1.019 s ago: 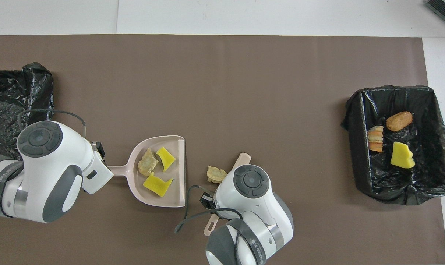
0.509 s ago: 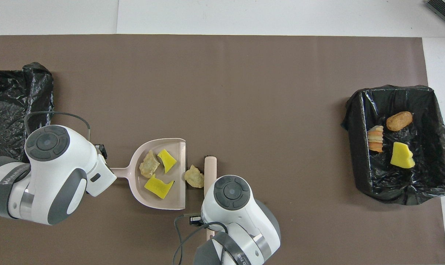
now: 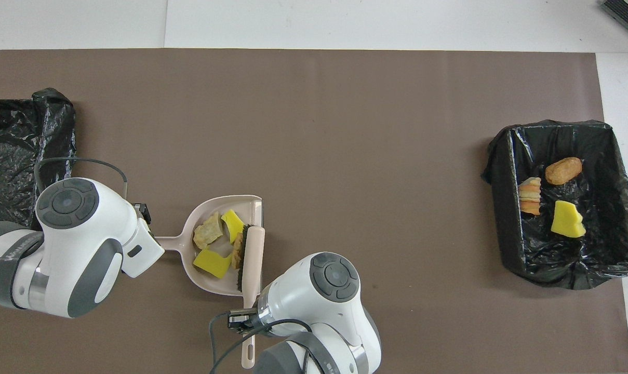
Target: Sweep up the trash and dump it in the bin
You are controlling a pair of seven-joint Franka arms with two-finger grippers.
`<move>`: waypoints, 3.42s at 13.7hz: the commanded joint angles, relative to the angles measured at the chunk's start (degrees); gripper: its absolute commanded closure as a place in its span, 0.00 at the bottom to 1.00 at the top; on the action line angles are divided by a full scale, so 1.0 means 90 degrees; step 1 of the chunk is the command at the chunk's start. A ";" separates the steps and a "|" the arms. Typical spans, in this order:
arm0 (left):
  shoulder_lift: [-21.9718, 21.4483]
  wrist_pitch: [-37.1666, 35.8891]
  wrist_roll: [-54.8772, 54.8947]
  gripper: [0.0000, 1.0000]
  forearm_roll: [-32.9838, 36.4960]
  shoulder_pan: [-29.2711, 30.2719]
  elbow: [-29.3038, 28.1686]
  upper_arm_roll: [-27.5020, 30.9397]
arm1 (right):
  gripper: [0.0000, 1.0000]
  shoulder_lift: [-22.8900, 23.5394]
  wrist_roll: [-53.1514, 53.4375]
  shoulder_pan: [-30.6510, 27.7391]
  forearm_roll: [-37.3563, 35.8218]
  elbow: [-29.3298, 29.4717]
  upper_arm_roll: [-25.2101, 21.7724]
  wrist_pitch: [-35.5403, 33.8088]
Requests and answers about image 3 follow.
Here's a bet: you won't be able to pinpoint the beige foam scrap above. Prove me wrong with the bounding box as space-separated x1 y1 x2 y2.
231 232 245 270
193 211 225 250
518 177 542 216

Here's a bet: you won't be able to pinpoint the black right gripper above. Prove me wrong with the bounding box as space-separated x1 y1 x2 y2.
228 308 261 333

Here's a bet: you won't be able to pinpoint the yellow sponge piece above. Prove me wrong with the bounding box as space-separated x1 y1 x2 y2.
220 209 246 244
551 200 587 238
192 248 233 280

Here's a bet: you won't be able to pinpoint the beige hand brush black bristles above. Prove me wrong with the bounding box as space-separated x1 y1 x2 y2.
236 224 266 370

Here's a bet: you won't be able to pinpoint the brown bread-like trash piece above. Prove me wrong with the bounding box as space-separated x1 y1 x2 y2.
545 157 583 185

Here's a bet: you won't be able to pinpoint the brown paper table mat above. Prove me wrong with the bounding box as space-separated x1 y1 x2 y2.
0 49 628 374

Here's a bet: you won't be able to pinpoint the dark left arm cable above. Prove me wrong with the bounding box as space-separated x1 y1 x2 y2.
33 157 129 201

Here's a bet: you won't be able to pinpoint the black bag lined bin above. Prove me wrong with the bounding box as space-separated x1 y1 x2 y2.
482 119 628 290
0 87 77 229

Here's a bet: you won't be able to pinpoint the beige plastic dustpan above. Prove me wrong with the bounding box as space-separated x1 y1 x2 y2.
155 195 264 298

